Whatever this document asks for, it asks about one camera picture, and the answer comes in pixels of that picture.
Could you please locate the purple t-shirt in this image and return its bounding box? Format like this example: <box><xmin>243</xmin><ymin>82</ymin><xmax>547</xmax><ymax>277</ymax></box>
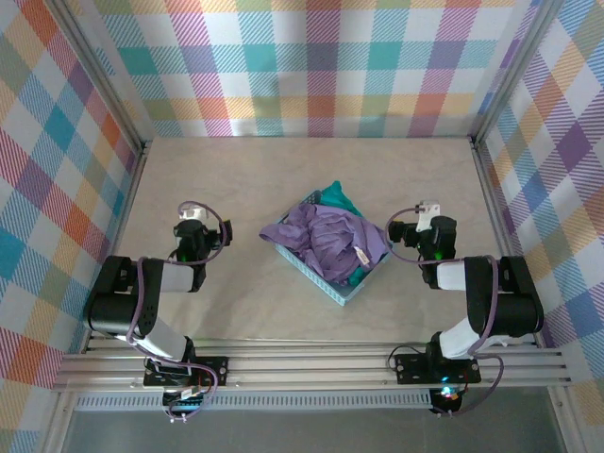
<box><xmin>258</xmin><ymin>201</ymin><xmax>388</xmax><ymax>287</ymax></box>

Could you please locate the light blue plastic basket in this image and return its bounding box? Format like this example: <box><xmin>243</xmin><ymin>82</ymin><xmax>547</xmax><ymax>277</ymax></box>
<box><xmin>271</xmin><ymin>188</ymin><xmax>393</xmax><ymax>308</ymax></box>

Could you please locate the teal garment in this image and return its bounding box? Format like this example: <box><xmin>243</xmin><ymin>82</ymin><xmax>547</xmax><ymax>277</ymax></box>
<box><xmin>320</xmin><ymin>180</ymin><xmax>377</xmax><ymax>290</ymax></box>

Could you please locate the right controller board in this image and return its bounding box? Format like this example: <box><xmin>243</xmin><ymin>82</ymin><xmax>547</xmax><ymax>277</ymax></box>
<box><xmin>428</xmin><ymin>384</ymin><xmax>466</xmax><ymax>420</ymax></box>

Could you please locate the controller board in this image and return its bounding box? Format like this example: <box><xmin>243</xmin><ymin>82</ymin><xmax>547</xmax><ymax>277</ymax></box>
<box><xmin>162</xmin><ymin>385</ymin><xmax>212</xmax><ymax>425</ymax></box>
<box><xmin>428</xmin><ymin>384</ymin><xmax>466</xmax><ymax>420</ymax></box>

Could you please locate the left controller board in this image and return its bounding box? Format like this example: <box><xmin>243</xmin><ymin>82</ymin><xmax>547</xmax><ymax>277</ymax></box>
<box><xmin>162</xmin><ymin>385</ymin><xmax>212</xmax><ymax>425</ymax></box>

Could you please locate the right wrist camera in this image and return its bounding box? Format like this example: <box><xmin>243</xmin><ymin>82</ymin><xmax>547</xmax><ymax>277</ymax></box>
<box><xmin>413</xmin><ymin>201</ymin><xmax>443</xmax><ymax>232</ymax></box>

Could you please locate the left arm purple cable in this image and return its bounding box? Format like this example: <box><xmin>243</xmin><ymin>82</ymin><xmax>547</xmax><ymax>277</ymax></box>
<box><xmin>126</xmin><ymin>201</ymin><xmax>227</xmax><ymax>422</ymax></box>

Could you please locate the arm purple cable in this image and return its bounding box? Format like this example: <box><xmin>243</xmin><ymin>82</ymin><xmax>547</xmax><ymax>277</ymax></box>
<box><xmin>126</xmin><ymin>201</ymin><xmax>227</xmax><ymax>422</ymax></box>
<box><xmin>385</xmin><ymin>207</ymin><xmax>505</xmax><ymax>419</ymax></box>

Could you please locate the right aluminium side rail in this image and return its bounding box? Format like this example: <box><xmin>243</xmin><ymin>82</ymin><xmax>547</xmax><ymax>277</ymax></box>
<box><xmin>471</xmin><ymin>135</ymin><xmax>542</xmax><ymax>350</ymax></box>

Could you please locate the aluminium side rail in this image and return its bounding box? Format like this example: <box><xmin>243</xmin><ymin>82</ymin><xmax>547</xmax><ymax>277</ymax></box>
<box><xmin>471</xmin><ymin>135</ymin><xmax>542</xmax><ymax>350</ymax></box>
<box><xmin>79</xmin><ymin>139</ymin><xmax>152</xmax><ymax>355</ymax></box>

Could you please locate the left aluminium side rail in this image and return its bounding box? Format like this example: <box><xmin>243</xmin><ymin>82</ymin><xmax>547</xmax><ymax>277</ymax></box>
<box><xmin>79</xmin><ymin>139</ymin><xmax>152</xmax><ymax>355</ymax></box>

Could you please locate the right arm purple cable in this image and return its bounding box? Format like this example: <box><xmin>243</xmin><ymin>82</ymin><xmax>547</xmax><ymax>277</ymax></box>
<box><xmin>385</xmin><ymin>207</ymin><xmax>505</xmax><ymax>419</ymax></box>

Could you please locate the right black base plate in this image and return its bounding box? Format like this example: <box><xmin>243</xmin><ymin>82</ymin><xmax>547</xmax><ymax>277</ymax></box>
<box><xmin>394</xmin><ymin>352</ymin><xmax>482</xmax><ymax>384</ymax></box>

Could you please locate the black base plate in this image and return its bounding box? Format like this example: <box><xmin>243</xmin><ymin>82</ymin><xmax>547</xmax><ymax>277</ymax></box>
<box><xmin>143</xmin><ymin>356</ymin><xmax>229</xmax><ymax>388</ymax></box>
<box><xmin>394</xmin><ymin>352</ymin><xmax>482</xmax><ymax>384</ymax></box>

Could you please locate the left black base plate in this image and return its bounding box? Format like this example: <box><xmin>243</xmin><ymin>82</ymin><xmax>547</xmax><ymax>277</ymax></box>
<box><xmin>143</xmin><ymin>356</ymin><xmax>229</xmax><ymax>388</ymax></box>

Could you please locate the long aluminium mounting rail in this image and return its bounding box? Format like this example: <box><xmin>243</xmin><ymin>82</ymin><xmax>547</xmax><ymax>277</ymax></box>
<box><xmin>51</xmin><ymin>337</ymin><xmax>572</xmax><ymax>393</ymax></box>

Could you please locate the left aluminium corner post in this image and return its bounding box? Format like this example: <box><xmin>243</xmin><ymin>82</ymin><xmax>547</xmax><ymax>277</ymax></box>
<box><xmin>49</xmin><ymin>0</ymin><xmax>153</xmax><ymax>152</ymax></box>

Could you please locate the aluminium corner post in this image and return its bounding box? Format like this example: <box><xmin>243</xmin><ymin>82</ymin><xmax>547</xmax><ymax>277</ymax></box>
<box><xmin>469</xmin><ymin>0</ymin><xmax>567</xmax><ymax>143</ymax></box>
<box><xmin>49</xmin><ymin>0</ymin><xmax>153</xmax><ymax>152</ymax></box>

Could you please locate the slotted grey cable duct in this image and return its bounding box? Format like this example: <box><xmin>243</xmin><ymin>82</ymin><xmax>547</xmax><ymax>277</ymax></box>
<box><xmin>75</xmin><ymin>394</ymin><xmax>433</xmax><ymax>411</ymax></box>

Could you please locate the right aluminium corner post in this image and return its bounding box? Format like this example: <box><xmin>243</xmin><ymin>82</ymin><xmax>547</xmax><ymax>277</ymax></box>
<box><xmin>469</xmin><ymin>0</ymin><xmax>567</xmax><ymax>143</ymax></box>

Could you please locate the right aluminium frame leg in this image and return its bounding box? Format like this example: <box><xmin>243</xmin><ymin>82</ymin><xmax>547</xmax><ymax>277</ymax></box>
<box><xmin>546</xmin><ymin>387</ymin><xmax>584</xmax><ymax>453</ymax></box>

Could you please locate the aluminium frame leg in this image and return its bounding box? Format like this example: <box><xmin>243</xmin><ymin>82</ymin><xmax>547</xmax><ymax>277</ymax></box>
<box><xmin>546</xmin><ymin>387</ymin><xmax>584</xmax><ymax>453</ymax></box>
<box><xmin>41</xmin><ymin>390</ymin><xmax>79</xmax><ymax>453</ymax></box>

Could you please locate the left aluminium frame leg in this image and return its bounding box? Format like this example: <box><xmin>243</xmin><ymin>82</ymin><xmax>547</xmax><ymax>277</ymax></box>
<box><xmin>41</xmin><ymin>390</ymin><xmax>79</xmax><ymax>453</ymax></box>

